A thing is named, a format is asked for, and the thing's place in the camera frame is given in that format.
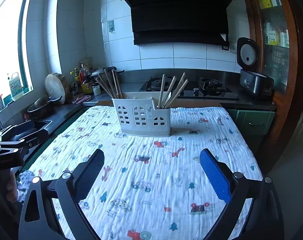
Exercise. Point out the person's left hand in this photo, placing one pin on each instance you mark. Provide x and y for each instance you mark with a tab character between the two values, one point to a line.
11	188

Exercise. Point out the detergent bottle on windowsill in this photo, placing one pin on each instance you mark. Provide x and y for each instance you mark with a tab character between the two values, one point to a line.
15	86

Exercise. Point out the round wooden cutting board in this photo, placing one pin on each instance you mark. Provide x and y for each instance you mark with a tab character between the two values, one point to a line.
57	86

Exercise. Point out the metal pot with lid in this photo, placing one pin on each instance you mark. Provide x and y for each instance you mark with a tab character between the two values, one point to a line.
102	71

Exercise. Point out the pink cloth on counter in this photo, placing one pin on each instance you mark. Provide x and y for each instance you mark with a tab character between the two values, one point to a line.
79	99

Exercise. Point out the black gas stove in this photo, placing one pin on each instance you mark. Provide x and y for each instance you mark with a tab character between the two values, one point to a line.
203	88

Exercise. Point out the green wall hook plate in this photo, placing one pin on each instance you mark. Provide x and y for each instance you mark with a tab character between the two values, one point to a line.
111	26

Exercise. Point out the wooden glass door cabinet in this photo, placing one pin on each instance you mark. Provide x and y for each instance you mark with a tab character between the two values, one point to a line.
277	28

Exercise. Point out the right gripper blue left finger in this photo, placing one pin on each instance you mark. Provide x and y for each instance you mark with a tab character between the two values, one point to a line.
86	173

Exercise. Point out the black rice cooker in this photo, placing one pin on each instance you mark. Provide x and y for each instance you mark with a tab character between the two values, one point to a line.
257	84

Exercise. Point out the green base cabinet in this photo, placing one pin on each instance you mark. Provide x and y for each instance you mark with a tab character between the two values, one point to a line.
253	125

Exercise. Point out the yellow label oil bottle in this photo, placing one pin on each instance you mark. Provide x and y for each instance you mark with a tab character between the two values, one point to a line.
86	79

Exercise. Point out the white cartoon print tablecloth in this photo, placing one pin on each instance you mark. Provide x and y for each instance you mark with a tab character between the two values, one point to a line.
150	187

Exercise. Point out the bamboo chopstick in holder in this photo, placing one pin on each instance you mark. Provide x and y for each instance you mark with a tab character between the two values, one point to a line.
167	99
183	78

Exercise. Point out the white plastic utensil holder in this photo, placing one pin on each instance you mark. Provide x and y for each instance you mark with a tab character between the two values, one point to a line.
141	117

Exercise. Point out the wall power socket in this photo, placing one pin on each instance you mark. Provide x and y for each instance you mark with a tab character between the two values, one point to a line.
230	46

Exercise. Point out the dark chopstick in holder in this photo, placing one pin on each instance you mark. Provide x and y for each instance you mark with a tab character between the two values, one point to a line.
102	88
104	82

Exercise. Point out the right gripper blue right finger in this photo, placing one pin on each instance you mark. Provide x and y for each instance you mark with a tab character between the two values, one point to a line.
214	174

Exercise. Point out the metal pan in sink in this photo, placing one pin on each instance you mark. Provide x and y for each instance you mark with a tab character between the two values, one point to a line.
42	107

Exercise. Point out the dark wooden chopstick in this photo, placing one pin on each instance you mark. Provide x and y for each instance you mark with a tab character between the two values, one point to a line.
117	85
110	83

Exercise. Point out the black range hood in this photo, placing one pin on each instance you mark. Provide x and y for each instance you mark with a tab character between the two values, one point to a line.
190	21

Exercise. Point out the grey patterned rag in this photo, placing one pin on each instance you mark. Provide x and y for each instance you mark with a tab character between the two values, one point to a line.
23	185

